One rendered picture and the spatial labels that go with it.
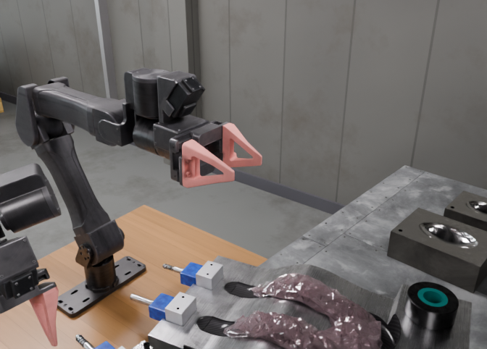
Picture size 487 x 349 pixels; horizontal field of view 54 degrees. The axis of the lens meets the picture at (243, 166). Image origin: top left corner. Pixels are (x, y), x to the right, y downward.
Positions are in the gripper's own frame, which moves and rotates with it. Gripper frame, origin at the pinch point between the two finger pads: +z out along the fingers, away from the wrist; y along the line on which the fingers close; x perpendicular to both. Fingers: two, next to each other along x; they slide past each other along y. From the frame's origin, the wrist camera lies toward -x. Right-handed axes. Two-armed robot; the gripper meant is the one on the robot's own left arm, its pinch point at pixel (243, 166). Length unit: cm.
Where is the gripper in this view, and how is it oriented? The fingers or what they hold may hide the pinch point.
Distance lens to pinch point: 65.6
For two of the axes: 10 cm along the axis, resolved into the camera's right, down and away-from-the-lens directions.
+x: -0.2, 9.0, 4.4
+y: 6.1, -3.4, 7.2
